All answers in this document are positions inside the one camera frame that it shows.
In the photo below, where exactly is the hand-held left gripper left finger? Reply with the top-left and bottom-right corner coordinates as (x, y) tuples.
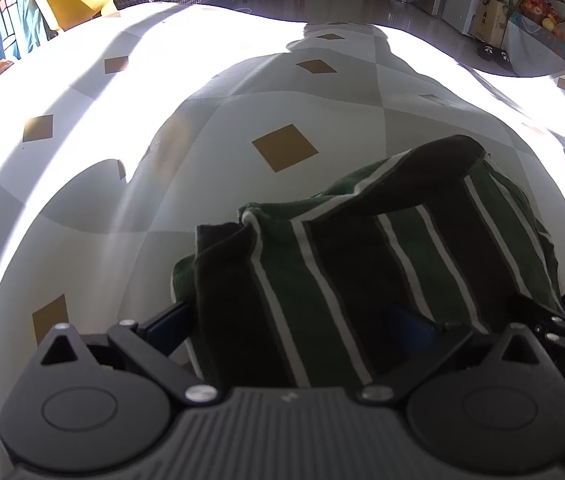
(40, 300), (220, 406)

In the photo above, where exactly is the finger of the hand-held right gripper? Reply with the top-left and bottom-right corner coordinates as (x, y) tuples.
(507, 292), (565, 361)

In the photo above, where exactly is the green brown striped shirt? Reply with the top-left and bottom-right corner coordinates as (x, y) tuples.
(171, 135), (565, 390)

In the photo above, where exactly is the pile of fruit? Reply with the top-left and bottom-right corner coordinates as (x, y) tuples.
(520, 0), (563, 31)

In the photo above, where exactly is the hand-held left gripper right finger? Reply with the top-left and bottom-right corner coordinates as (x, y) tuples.
(360, 305), (538, 406)

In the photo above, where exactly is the blue cartoon print cloth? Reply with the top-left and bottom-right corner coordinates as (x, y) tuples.
(0, 0), (58, 61)

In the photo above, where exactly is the cardboard box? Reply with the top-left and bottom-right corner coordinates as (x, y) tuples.
(470, 0), (511, 46)

